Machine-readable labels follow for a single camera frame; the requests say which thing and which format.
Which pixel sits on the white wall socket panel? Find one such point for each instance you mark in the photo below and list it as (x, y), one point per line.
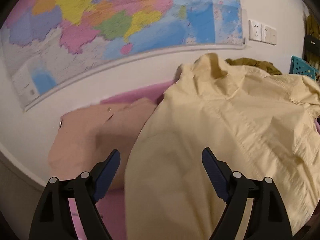
(262, 33)

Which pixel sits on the folded peach pink garment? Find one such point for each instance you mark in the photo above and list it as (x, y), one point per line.
(88, 135)

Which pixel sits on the teal perforated plastic basket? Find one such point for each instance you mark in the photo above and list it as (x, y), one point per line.
(300, 67)

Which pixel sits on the olive green garment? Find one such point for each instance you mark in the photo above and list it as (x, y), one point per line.
(264, 65)

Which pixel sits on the cream yellow jacket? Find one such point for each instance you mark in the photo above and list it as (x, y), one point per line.
(260, 125)

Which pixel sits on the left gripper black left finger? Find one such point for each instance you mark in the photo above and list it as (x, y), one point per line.
(52, 218)

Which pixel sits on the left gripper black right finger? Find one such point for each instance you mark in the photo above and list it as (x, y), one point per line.
(268, 218)

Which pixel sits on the colourful wall map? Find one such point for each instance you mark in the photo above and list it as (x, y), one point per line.
(48, 42)

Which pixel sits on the pink daisy bed sheet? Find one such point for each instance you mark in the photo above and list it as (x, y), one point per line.
(160, 138)

